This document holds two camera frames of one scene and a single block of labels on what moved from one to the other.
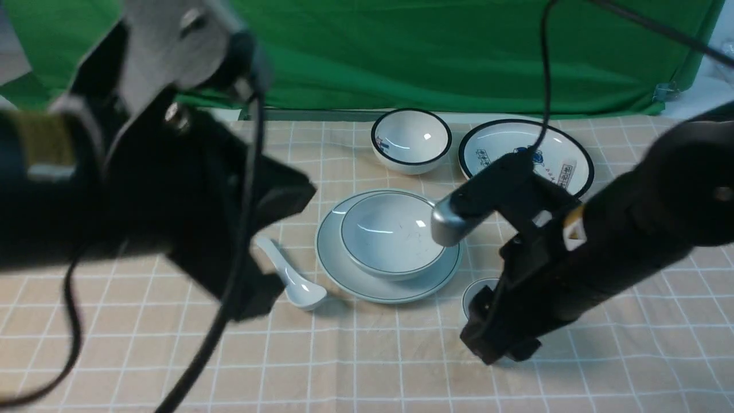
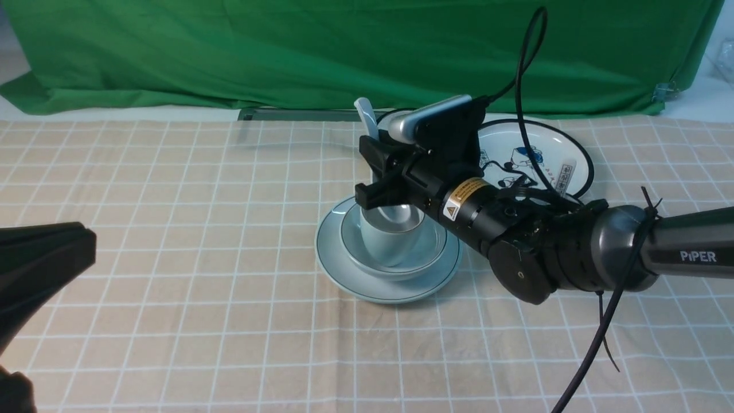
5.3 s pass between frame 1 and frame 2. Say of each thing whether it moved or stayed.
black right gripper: moved
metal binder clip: stayed
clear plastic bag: stayed
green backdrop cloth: stayed
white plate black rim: stayed
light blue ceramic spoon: moved
